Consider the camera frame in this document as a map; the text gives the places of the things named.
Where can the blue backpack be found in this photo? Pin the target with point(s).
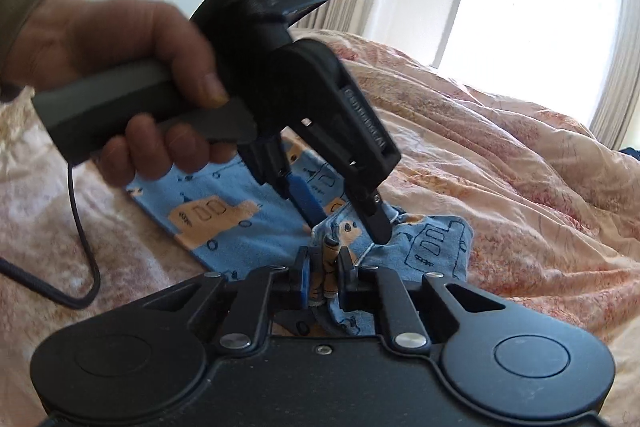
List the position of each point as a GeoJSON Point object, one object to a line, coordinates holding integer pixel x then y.
{"type": "Point", "coordinates": [631, 152]}

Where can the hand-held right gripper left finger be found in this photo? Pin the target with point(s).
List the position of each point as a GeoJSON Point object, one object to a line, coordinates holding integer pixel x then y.
{"type": "Point", "coordinates": [301, 279]}

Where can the white framed window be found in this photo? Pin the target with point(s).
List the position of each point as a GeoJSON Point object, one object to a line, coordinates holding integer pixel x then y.
{"type": "Point", "coordinates": [525, 32]}

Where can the floral peach duvet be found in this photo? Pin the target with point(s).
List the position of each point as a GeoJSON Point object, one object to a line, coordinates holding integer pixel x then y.
{"type": "Point", "coordinates": [500, 207]}

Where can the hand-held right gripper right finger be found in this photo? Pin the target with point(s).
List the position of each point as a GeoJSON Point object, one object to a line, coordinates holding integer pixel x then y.
{"type": "Point", "coordinates": [345, 279]}

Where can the blue printed pants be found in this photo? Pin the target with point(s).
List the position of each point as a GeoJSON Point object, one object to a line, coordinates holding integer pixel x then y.
{"type": "Point", "coordinates": [220, 227]}

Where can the person's left hand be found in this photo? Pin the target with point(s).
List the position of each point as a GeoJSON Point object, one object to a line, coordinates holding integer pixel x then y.
{"type": "Point", "coordinates": [115, 37]}

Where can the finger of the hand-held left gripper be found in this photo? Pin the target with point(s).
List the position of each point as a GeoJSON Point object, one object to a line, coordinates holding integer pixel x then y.
{"type": "Point", "coordinates": [305, 202]}
{"type": "Point", "coordinates": [376, 219]}

